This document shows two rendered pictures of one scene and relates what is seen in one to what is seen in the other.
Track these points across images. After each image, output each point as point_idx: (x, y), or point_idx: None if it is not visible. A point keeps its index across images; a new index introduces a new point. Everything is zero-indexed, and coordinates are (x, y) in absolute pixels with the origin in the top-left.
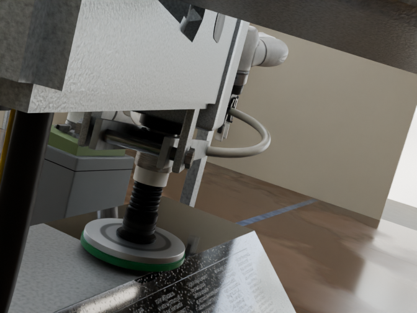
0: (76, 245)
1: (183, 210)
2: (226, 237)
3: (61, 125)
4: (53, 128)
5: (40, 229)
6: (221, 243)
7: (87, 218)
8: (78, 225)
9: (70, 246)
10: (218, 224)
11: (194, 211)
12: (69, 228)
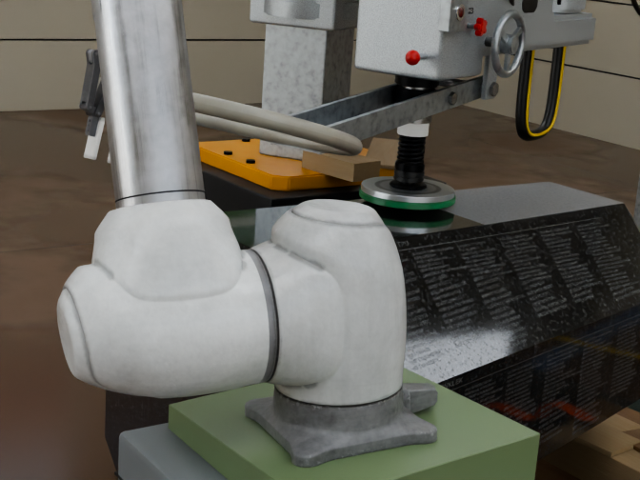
0: (456, 210)
1: (270, 237)
2: (257, 210)
3: (423, 384)
4: (438, 430)
5: (487, 220)
6: (278, 207)
7: (433, 228)
8: (448, 223)
9: (461, 210)
10: (237, 222)
11: (249, 236)
12: (458, 220)
